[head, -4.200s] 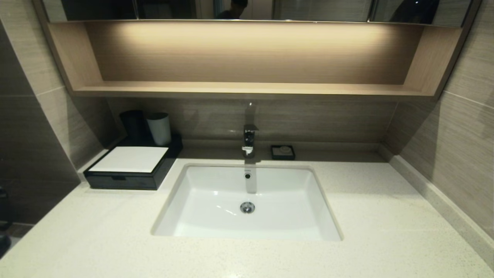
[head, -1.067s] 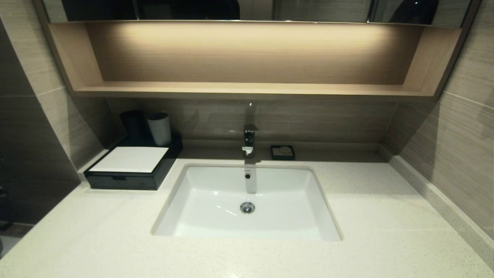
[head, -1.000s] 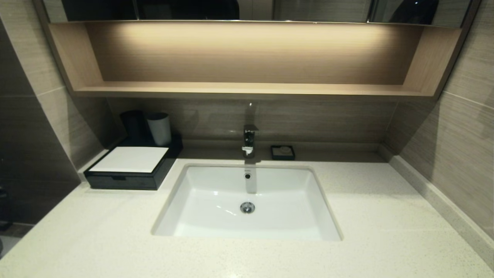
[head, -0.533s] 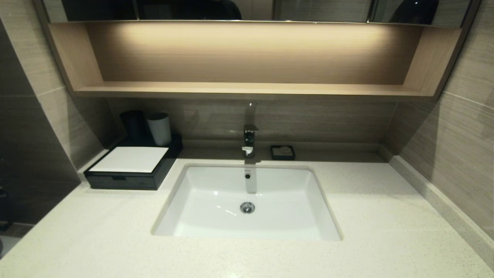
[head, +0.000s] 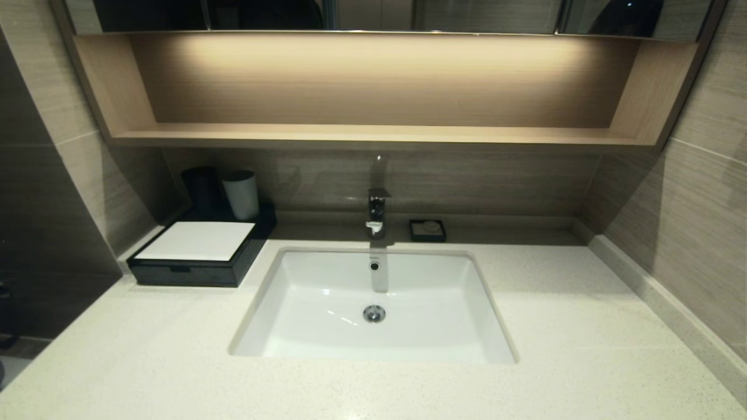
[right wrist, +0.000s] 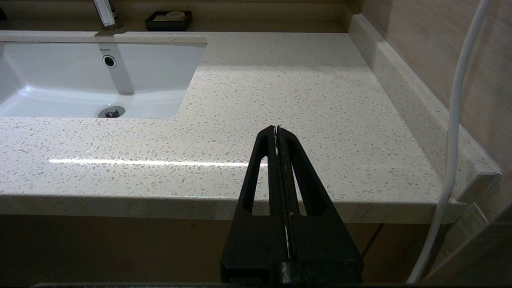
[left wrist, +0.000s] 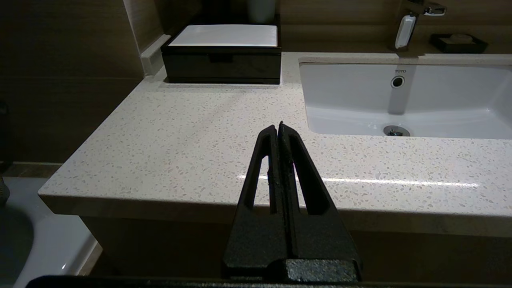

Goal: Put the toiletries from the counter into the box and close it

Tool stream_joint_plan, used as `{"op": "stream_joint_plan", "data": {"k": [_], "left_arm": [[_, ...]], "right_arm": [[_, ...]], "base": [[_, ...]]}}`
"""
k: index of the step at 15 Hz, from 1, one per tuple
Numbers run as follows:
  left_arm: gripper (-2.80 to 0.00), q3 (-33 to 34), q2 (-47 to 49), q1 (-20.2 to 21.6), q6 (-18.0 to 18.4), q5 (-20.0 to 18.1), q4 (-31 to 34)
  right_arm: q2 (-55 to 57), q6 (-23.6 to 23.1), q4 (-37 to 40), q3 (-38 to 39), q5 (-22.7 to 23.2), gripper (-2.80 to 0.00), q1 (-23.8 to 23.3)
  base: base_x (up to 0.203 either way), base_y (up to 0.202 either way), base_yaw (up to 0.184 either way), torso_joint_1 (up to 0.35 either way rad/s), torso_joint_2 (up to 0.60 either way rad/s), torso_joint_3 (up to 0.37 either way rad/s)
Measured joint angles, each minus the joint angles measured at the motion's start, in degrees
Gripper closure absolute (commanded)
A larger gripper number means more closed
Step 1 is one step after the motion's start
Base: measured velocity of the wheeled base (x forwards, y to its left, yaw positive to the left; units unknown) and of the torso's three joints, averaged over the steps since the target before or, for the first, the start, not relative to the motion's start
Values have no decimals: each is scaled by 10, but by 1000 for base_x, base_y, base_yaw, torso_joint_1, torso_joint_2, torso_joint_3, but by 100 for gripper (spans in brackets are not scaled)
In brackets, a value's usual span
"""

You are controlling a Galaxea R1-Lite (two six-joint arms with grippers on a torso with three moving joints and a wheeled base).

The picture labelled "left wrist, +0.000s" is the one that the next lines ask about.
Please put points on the chrome sink drain stopper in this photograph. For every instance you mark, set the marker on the chrome sink drain stopper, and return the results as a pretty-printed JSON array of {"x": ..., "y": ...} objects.
[{"x": 396, "y": 130}]

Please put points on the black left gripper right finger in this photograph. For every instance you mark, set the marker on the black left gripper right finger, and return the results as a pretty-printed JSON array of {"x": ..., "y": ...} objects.
[{"x": 320, "y": 236}]

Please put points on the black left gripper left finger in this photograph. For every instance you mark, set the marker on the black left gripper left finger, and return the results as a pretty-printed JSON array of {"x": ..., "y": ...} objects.
[{"x": 252, "y": 240}]

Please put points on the black soap dish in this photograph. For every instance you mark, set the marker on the black soap dish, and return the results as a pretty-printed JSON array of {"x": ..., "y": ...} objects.
[{"x": 458, "y": 44}]

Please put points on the round sink overflow hole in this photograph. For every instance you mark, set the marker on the round sink overflow hole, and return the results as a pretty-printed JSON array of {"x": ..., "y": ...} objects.
[{"x": 397, "y": 81}]

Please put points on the chrome faucet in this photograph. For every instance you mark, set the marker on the chrome faucet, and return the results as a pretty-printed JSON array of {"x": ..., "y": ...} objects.
[{"x": 408, "y": 28}]

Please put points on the white bathtub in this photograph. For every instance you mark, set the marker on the white bathtub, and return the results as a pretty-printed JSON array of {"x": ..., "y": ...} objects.
[{"x": 36, "y": 240}]

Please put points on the round beige soap bar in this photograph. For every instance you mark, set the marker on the round beige soap bar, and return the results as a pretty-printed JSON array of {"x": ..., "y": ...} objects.
[{"x": 460, "y": 38}]

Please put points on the white ceramic sink basin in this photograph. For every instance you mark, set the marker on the white ceramic sink basin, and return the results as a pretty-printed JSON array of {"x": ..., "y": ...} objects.
[{"x": 408, "y": 100}]

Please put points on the wooden vanity cabinet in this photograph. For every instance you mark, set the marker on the wooden vanity cabinet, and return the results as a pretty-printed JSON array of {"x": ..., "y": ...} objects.
[{"x": 280, "y": 252}]

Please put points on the black box body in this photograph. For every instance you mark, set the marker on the black box body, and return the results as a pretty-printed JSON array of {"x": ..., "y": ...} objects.
[{"x": 224, "y": 50}]

